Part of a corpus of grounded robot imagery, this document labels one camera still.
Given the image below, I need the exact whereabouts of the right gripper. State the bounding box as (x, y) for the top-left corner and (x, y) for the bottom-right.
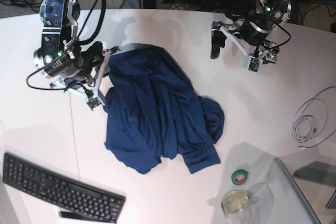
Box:
(43, 41), (103, 81)

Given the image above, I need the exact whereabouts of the clear tape dispenser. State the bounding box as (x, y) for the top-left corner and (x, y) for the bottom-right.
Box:
(221, 190), (253, 223)

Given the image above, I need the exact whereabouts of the coiled white cable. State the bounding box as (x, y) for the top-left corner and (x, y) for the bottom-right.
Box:
(291, 86), (336, 150)

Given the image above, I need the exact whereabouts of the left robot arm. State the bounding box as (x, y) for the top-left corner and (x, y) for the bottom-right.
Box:
(210, 0), (292, 72)

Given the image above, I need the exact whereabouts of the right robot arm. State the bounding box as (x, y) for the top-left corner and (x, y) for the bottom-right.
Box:
(34, 0), (107, 83)

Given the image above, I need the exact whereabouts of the black computer keyboard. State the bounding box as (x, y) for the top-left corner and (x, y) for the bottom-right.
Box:
(3, 152), (126, 223)

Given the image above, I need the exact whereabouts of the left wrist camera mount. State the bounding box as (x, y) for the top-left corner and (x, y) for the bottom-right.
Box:
(211, 22), (264, 72)

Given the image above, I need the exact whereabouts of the dark blue t-shirt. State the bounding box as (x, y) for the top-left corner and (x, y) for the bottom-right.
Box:
(104, 46), (225, 174)

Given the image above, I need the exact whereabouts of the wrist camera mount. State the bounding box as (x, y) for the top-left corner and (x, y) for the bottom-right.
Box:
(50, 46), (120, 110)
(211, 22), (264, 72)

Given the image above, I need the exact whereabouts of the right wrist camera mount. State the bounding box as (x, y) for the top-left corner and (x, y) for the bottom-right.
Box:
(50, 46), (120, 110)

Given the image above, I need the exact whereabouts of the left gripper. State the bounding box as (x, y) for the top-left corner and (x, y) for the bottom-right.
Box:
(211, 19), (280, 65)

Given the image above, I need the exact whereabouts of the green tape roll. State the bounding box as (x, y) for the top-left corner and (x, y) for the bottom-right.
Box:
(231, 169), (249, 185)

